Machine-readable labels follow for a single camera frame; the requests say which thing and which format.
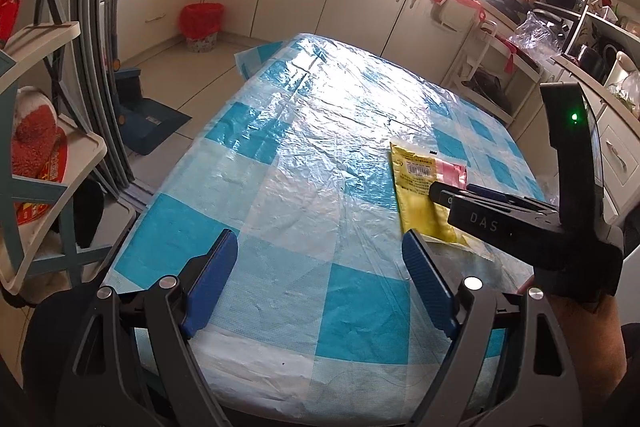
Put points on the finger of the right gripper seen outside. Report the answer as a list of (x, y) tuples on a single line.
[(522, 202)]

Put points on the red yellow snack wrapper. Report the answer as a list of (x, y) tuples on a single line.
[(414, 171)]

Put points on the red waste basket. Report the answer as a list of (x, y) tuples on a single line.
[(199, 24)]

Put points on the black frying pan on rack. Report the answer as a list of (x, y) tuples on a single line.
[(489, 86)]

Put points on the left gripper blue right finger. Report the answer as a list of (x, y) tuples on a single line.
[(433, 290)]

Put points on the blue dustpan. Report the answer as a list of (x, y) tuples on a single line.
[(144, 123)]

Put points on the red stuffed toy on shelf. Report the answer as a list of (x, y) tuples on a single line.
[(38, 145)]

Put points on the white tiered rack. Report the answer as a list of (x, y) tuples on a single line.
[(485, 48)]

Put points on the person's right hand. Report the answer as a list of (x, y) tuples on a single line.
[(596, 345)]

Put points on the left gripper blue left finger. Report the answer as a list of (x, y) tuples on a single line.
[(203, 279)]

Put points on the blue checkered tablecloth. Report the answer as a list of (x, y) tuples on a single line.
[(319, 322)]

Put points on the clear plastic bag on rack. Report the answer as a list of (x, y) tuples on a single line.
[(537, 37)]

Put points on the white blue shelf rack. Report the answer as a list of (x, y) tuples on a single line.
[(37, 217)]

